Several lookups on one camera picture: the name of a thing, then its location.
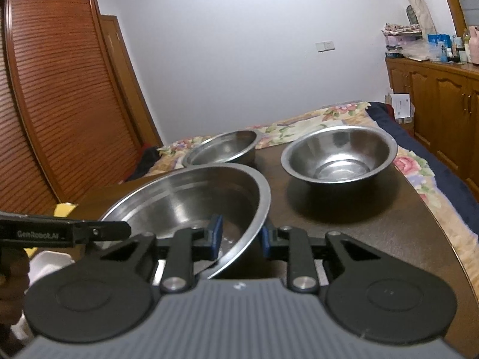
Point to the wooden window frame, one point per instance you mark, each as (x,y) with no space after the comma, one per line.
(451,3)

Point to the cream curtain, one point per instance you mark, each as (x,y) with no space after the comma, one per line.
(419,0)

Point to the white wall switch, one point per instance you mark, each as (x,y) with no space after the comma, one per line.
(325,46)

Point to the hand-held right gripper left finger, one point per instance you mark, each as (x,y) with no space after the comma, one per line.
(215,237)

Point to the wooden louvered wardrobe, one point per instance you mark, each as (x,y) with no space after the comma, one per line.
(67,101)

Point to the clear plastic bag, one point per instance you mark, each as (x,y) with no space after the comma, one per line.
(417,50)

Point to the white paper bag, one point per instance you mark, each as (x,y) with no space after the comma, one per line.
(400,108)

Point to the bottles and clutter on sideboard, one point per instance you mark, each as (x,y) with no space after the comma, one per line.
(402,31)

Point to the pink thermos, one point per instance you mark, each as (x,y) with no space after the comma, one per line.
(474,45)

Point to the large steel bowl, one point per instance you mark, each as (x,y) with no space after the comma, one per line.
(179,194)

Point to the small steel bowl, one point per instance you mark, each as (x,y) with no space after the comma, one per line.
(220,146)

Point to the wooden cabinet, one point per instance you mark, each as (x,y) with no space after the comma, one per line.
(430,112)

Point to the blue box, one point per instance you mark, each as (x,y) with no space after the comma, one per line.
(438,46)

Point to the dark cloth pile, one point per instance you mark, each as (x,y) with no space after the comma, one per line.
(148,162)

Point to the person's left hand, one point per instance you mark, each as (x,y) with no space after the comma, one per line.
(13,280)

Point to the medium steel bowl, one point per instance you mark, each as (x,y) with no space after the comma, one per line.
(336,153)

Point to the navy blanket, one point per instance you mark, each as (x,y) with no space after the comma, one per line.
(430,164)

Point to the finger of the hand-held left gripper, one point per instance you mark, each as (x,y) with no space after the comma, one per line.
(108,231)

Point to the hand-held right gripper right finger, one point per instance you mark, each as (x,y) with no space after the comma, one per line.
(268,243)

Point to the white floral square plate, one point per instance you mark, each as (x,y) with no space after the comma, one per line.
(48,265)

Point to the small grey fan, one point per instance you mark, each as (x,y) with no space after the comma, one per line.
(411,15)

